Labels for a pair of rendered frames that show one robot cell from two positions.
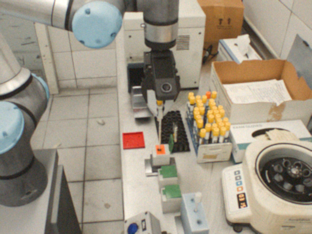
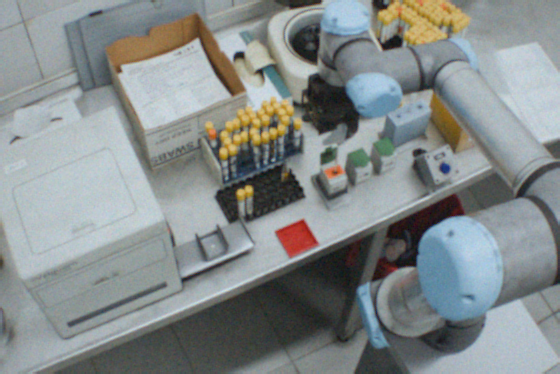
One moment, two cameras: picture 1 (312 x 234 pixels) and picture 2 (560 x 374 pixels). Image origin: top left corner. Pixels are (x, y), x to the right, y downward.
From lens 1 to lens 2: 1.40 m
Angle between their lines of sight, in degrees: 68
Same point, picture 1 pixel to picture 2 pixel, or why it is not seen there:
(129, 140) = (298, 243)
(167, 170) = (359, 158)
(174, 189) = (382, 145)
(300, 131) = (231, 43)
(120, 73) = (127, 326)
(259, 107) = (231, 69)
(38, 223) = not seen: hidden behind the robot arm
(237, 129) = (255, 102)
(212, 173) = (313, 135)
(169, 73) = not seen: hidden behind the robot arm
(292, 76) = (133, 45)
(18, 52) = not seen: outside the picture
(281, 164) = (312, 50)
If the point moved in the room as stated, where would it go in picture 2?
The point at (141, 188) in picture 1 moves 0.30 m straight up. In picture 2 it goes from (372, 199) to (392, 115)
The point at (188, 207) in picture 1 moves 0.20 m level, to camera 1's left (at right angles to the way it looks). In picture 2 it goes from (409, 117) to (451, 190)
